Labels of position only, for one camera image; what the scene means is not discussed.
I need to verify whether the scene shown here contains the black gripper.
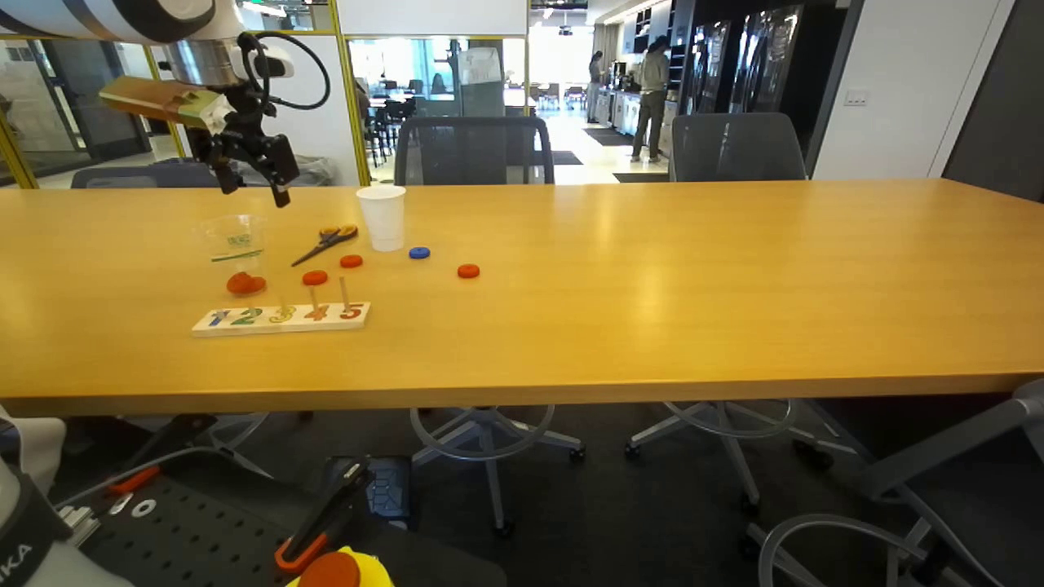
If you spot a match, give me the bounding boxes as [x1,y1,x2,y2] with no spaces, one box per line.
[205,81,301,208]

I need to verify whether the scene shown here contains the clear plastic cup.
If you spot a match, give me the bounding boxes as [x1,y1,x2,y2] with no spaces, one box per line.
[202,211,268,295]

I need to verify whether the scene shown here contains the orange disc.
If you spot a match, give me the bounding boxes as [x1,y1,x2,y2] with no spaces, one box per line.
[301,271,329,287]
[340,253,366,267]
[457,263,484,280]
[227,271,255,295]
[247,276,268,294]

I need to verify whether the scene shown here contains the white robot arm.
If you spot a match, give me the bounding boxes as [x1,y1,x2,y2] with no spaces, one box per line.
[0,0,301,208]

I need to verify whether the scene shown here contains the white paper cup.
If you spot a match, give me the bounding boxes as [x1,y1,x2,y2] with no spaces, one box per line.
[355,184,406,252]

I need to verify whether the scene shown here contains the blue disc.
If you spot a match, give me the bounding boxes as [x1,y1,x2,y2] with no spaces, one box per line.
[409,245,430,261]

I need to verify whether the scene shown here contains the wooden number peg board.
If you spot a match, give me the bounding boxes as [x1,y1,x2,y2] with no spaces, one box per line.
[194,300,372,335]

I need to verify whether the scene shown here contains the grey mesh office chair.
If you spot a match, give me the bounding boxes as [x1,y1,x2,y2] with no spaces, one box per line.
[395,113,584,536]

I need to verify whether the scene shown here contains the orange black tool on floor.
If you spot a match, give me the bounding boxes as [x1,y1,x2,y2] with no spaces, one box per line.
[274,458,370,576]

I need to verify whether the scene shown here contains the red yellow emergency stop button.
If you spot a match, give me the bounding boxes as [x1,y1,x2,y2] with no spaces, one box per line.
[289,548,395,587]

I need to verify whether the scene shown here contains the grey office chair right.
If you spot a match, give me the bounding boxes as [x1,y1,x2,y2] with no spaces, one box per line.
[625,109,844,510]

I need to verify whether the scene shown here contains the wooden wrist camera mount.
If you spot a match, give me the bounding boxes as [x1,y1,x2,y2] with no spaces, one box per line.
[97,79,231,133]

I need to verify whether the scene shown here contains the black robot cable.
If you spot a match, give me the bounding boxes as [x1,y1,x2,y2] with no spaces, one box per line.
[234,30,334,117]

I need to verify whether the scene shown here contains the grey chair near camera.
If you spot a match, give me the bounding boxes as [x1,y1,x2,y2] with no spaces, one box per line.
[758,377,1044,587]

